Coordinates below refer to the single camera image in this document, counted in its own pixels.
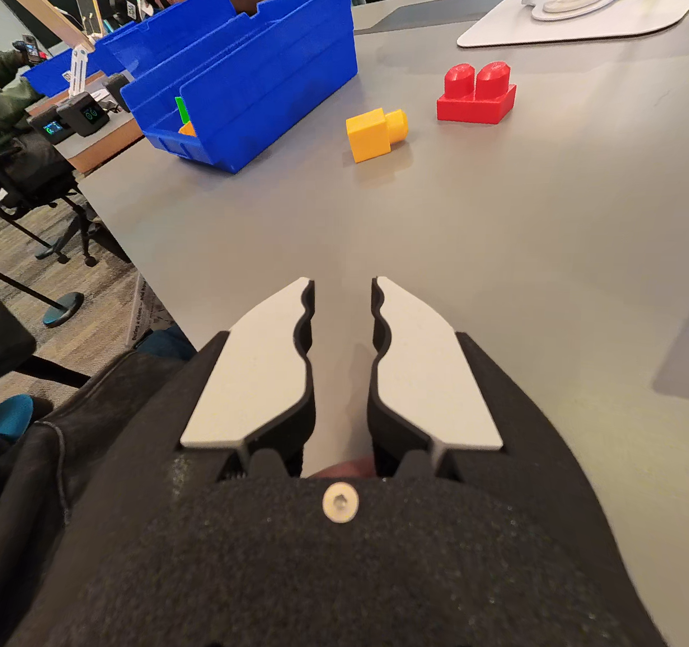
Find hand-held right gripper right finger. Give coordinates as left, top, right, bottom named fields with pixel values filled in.
left=367, top=276, right=504, bottom=478

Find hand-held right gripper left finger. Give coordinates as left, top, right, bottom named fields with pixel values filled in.
left=180, top=277, right=317, bottom=478

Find orange single-stud block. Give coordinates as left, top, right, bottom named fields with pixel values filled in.
left=346, top=108, right=410, bottom=164

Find red two-stud block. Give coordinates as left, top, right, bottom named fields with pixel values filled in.
left=436, top=61, right=517, bottom=125

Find blue plastic bin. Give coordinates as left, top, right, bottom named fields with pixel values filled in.
left=22, top=0, right=238, bottom=98
left=119, top=0, right=358, bottom=175

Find grey desk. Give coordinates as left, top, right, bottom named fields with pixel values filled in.
left=78, top=0, right=689, bottom=647

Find person's blue jeans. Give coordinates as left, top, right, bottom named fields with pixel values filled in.
left=135, top=324, right=198, bottom=361

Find printed paper sheet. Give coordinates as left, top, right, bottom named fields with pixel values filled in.
left=129, top=273, right=175, bottom=349

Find black pole stand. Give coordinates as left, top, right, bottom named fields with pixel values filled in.
left=0, top=273, right=85, bottom=329

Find person's dark sweatshirt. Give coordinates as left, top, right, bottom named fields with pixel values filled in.
left=0, top=348, right=201, bottom=647

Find person's teal shoe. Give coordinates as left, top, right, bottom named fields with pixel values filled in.
left=0, top=394, right=34, bottom=441

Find black office chair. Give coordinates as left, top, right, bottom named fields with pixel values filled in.
left=0, top=303, right=92, bottom=389
left=0, top=130, right=132, bottom=268

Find wood-edged side table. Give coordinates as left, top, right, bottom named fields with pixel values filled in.
left=27, top=68, right=147, bottom=175

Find white folding stand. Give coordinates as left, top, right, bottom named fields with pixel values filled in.
left=67, top=47, right=90, bottom=98
left=456, top=0, right=689, bottom=48

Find wooden board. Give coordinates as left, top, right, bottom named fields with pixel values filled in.
left=0, top=0, right=97, bottom=53

